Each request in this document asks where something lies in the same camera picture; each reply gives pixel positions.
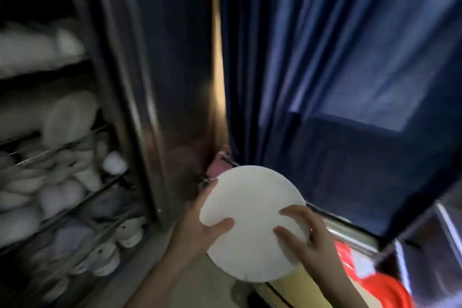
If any brown cardboard box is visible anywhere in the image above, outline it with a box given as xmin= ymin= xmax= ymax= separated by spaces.
xmin=265 ymin=268 xmax=333 ymax=308

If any person's right hand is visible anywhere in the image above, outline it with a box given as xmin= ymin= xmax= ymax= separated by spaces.
xmin=273 ymin=205 xmax=348 ymax=278

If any white round plate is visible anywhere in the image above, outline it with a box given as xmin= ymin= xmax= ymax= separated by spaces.
xmin=199 ymin=165 xmax=311 ymax=282

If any dark blue drape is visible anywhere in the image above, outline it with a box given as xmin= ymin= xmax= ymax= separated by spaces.
xmin=216 ymin=0 xmax=462 ymax=238

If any person's left hand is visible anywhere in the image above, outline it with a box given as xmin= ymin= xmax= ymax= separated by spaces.
xmin=167 ymin=178 xmax=235 ymax=263

